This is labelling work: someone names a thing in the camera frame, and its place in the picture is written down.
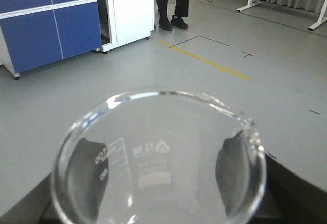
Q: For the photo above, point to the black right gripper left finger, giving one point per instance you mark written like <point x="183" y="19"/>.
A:
<point x="88" y="171"/>

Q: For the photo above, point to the clear glass beaker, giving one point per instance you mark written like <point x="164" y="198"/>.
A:
<point x="162" y="146"/>

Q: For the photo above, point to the blue lab base cabinet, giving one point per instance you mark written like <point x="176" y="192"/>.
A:
<point x="35" y="33"/>

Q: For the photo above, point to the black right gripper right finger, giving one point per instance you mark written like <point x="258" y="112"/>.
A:
<point x="232" y="173"/>

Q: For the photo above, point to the white cabinet unit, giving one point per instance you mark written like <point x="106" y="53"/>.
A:
<point x="124" y="21"/>

